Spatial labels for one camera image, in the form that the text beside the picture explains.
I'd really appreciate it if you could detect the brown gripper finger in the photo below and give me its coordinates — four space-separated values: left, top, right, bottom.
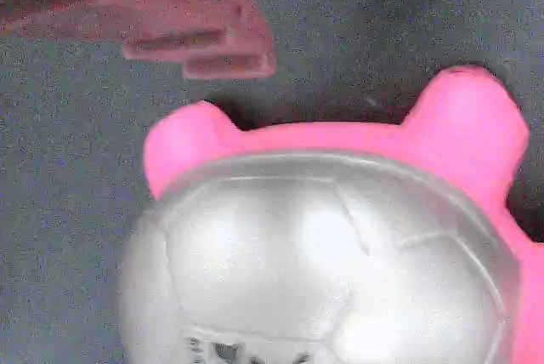
0 0 278 82

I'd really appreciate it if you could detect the red turtle toy silver shell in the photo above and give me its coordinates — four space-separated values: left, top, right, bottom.
116 64 544 364

